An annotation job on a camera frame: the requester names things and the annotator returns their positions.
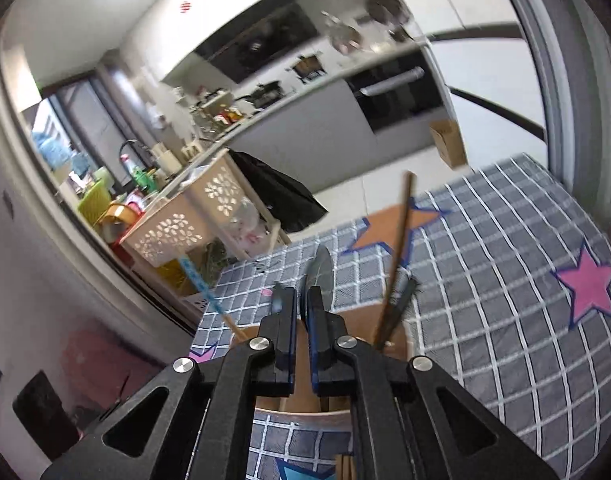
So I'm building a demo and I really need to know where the black built-in oven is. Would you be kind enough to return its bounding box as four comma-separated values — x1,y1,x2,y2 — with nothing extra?
345,51,443,132

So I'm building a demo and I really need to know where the pink utensil holder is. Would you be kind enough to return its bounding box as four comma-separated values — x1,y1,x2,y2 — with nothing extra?
212,288,409,445

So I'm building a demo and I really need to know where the grey checked tablecloth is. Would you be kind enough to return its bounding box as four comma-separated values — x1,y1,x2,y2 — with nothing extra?
214,155,611,479

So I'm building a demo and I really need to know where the beige flower storage rack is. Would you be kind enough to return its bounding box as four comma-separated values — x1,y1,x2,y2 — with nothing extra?
121,150,290,297

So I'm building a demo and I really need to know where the cardboard box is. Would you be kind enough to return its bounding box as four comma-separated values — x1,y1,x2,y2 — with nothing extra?
430,119,468,168

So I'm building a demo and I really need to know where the green plastic basket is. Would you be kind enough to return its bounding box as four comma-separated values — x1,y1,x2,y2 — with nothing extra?
78,181,112,226

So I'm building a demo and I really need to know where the black jacket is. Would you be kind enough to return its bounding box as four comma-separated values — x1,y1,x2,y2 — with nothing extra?
229,150,328,234

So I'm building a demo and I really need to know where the brown wooden chopstick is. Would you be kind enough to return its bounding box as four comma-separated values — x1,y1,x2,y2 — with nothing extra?
373,171,416,350

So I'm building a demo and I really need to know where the black kitchen faucet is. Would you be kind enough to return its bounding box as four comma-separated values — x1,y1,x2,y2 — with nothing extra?
119,139,153,170

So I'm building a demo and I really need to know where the black range hood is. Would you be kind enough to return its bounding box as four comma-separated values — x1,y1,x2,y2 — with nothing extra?
194,0,319,82

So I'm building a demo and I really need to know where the blue patterned chopstick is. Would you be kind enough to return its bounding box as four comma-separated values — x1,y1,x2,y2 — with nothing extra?
176,252,247,341

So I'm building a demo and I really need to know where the black spoon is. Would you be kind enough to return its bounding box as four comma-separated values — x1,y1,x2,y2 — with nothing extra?
381,275,419,344
299,245,335,325

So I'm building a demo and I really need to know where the black wok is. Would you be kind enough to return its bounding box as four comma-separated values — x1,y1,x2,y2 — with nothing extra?
236,80,284,110

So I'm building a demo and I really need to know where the bronze cooking pot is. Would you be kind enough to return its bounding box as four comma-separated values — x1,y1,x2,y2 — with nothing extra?
291,54,326,84

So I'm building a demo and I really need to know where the white refrigerator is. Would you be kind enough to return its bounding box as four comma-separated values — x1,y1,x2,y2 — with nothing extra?
403,0,548,168

